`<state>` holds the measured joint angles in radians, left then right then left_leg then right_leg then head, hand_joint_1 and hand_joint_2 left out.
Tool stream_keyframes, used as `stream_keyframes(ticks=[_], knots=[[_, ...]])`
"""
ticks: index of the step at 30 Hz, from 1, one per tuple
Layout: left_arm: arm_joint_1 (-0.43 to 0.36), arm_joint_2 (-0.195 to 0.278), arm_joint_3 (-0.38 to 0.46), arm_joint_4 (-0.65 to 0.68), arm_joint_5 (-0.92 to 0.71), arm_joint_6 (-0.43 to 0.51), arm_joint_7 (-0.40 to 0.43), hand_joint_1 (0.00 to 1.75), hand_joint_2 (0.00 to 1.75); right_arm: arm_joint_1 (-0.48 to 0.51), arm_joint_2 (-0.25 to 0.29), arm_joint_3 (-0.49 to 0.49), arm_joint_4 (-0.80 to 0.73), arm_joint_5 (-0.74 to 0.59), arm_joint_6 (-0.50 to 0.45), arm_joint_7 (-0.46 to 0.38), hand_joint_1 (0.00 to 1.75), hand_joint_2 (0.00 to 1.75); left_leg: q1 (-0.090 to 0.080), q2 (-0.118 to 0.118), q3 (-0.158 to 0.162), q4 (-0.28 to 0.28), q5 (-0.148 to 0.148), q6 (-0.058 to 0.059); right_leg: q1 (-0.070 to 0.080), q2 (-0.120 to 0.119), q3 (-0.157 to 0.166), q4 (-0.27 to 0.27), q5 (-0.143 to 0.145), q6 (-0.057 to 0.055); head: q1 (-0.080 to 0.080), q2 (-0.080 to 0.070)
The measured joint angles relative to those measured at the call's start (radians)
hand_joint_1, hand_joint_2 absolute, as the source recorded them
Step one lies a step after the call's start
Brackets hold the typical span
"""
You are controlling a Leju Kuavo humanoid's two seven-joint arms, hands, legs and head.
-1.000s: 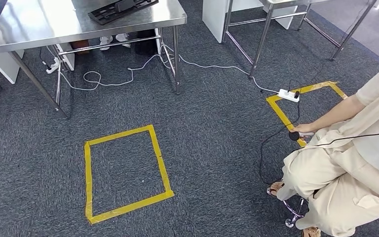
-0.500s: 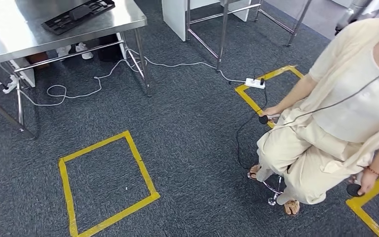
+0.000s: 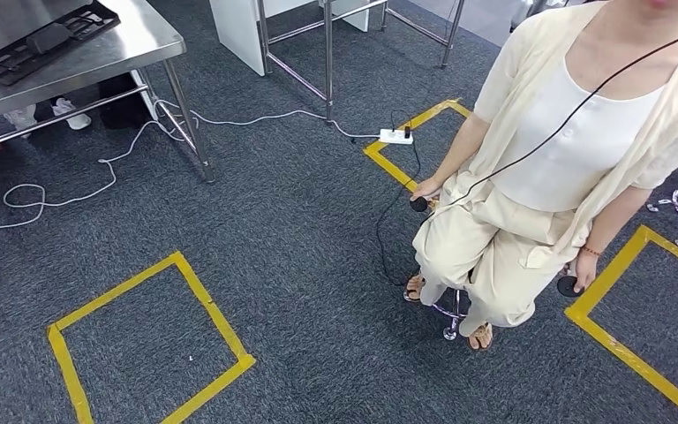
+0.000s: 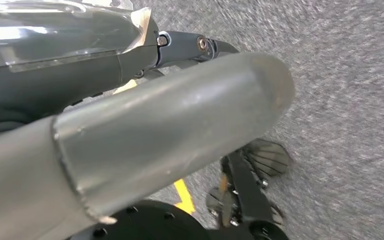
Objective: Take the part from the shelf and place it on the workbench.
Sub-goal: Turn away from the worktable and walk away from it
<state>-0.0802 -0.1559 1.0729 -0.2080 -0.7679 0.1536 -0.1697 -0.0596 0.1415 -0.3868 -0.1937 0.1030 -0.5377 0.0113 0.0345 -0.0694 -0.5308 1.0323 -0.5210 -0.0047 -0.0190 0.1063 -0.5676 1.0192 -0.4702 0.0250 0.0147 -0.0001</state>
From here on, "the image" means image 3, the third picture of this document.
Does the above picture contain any white cabinet panel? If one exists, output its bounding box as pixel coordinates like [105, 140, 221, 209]
[208, 0, 371, 77]

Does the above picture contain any person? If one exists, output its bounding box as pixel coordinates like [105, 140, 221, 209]
[403, 0, 678, 352]

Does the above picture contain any black plastic plate frame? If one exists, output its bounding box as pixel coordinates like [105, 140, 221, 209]
[0, 0, 122, 87]

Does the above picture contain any stainless steel table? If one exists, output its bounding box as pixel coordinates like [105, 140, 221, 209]
[255, 0, 468, 125]

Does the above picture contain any black bulky object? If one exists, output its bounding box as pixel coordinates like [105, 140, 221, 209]
[97, 72, 154, 131]

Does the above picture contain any white power strip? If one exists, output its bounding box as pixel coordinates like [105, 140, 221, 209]
[378, 125, 415, 146]

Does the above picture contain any black headset cable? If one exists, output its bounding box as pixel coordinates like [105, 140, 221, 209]
[420, 11, 678, 226]

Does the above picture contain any person's left hand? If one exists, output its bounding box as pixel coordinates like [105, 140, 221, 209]
[572, 248, 600, 295]

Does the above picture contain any white power cable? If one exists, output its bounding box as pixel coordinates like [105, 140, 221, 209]
[0, 99, 382, 231]

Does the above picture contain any stainless steel workbench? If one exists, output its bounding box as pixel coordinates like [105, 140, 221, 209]
[0, 0, 216, 197]

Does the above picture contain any person's right hand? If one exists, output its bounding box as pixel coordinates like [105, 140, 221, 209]
[410, 176, 446, 204]

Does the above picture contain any white shoe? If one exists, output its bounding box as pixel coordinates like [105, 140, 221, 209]
[50, 96, 93, 132]
[2, 103, 39, 139]

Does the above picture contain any yellow floor tape square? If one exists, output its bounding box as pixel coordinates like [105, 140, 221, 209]
[364, 98, 473, 194]
[565, 224, 678, 424]
[46, 251, 257, 424]

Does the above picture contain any thin black cable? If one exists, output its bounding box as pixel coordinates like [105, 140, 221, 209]
[375, 110, 423, 288]

